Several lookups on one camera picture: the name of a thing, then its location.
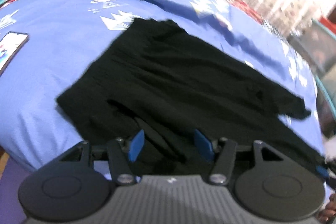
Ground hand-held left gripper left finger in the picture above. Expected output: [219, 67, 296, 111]
[50, 130, 145, 186]

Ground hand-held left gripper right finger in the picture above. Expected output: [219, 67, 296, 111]
[193, 129, 292, 186]

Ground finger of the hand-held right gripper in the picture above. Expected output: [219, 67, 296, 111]
[307, 153, 332, 180]

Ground black pants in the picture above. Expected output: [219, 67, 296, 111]
[55, 18, 329, 178]

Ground person's right hand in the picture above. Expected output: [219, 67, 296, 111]
[318, 189, 336, 223]

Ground blue printed bedsheet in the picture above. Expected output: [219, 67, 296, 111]
[0, 0, 336, 194]

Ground purple cloth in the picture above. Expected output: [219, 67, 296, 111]
[0, 158, 35, 189]

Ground smartphone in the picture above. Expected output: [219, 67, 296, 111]
[0, 32, 29, 76]

